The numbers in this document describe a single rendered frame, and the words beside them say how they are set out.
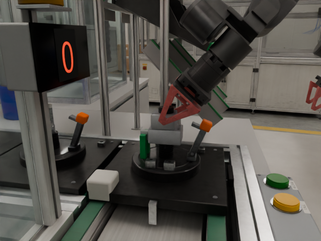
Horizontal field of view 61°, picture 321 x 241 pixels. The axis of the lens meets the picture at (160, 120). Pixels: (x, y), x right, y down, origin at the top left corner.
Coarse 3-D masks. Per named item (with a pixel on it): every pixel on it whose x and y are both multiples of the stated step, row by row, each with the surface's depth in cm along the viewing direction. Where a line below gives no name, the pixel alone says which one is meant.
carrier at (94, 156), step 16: (64, 144) 62; (80, 144) 62; (96, 144) 67; (112, 144) 67; (64, 160) 56; (80, 160) 59; (96, 160) 59; (64, 176) 52; (80, 176) 52; (64, 192) 49; (80, 192) 49
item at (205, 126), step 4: (204, 120) 52; (208, 120) 53; (192, 124) 52; (196, 124) 52; (200, 124) 53; (204, 124) 52; (208, 124) 51; (200, 128) 52; (204, 128) 52; (208, 128) 52; (200, 132) 52; (204, 132) 52; (200, 136) 53; (196, 140) 53; (200, 140) 53; (196, 144) 53; (192, 148) 54; (196, 148) 54; (192, 152) 54
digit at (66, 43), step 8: (56, 32) 31; (64, 32) 33; (72, 32) 34; (56, 40) 31; (64, 40) 33; (72, 40) 34; (56, 48) 31; (64, 48) 33; (72, 48) 35; (64, 56) 33; (72, 56) 35; (64, 64) 33; (72, 64) 35; (64, 72) 33; (72, 72) 35; (64, 80) 33
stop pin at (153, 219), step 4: (152, 200) 45; (152, 204) 44; (156, 204) 44; (152, 208) 45; (156, 208) 45; (152, 212) 45; (156, 212) 45; (152, 216) 45; (156, 216) 45; (152, 220) 45; (156, 220) 45; (156, 224) 46
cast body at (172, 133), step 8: (160, 112) 52; (168, 112) 52; (176, 112) 54; (152, 120) 52; (176, 120) 54; (152, 128) 52; (160, 128) 52; (168, 128) 52; (176, 128) 53; (152, 136) 53; (160, 136) 53; (168, 136) 52; (176, 136) 52; (168, 144) 53; (176, 144) 52
